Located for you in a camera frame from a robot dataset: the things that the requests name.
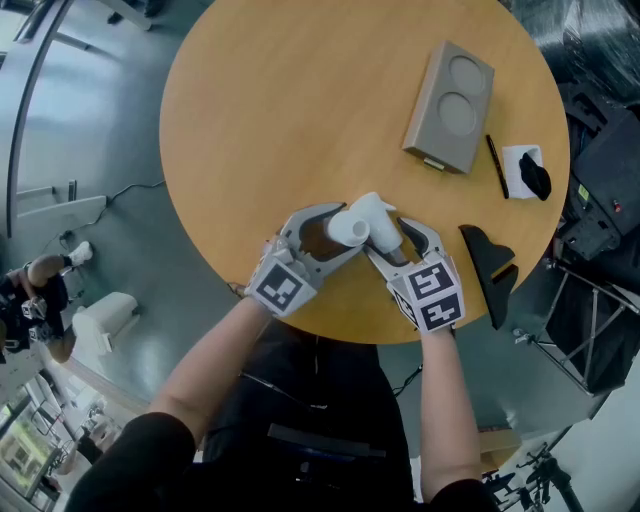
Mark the black foam wedge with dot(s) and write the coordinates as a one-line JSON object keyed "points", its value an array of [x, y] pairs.
{"points": [[485, 255]]}

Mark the black pen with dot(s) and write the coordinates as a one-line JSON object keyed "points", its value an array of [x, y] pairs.
{"points": [[497, 167]]}

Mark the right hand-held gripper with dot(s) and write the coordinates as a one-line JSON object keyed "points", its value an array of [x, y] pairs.
{"points": [[430, 295]]}

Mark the small white box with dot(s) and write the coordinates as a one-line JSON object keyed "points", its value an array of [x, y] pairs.
{"points": [[510, 170]]}

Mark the person's left forearm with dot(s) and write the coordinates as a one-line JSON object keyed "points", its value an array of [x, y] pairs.
{"points": [[210, 370]]}

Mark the small black cloth item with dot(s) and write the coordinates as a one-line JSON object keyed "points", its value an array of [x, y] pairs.
{"points": [[535, 177]]}

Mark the open black foam case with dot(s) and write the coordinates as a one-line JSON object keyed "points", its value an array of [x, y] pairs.
{"points": [[610, 170]]}

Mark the black chest-mounted box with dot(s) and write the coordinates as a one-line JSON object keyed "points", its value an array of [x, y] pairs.
{"points": [[325, 440]]}

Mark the plastic-wrapped black chairs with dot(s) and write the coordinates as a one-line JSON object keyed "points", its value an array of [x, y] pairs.
{"points": [[600, 50]]}

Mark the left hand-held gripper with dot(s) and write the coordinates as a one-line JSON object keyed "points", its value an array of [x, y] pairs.
{"points": [[280, 290]]}

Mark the black folding cart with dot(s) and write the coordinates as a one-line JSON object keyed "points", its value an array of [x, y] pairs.
{"points": [[600, 340]]}

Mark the grey box with two circles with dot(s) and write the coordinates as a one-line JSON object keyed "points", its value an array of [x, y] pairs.
{"points": [[450, 110]]}

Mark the person's right forearm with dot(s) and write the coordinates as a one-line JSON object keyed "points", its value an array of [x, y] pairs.
{"points": [[450, 410]]}

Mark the long grey desk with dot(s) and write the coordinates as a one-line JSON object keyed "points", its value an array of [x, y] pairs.
{"points": [[15, 75]]}

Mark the white plastic bin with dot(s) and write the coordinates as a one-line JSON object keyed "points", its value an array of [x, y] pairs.
{"points": [[102, 325]]}

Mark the cardboard box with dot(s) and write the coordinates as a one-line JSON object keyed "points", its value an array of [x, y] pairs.
{"points": [[500, 447]]}

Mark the person's black shirt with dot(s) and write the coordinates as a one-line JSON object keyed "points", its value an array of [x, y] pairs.
{"points": [[125, 465]]}

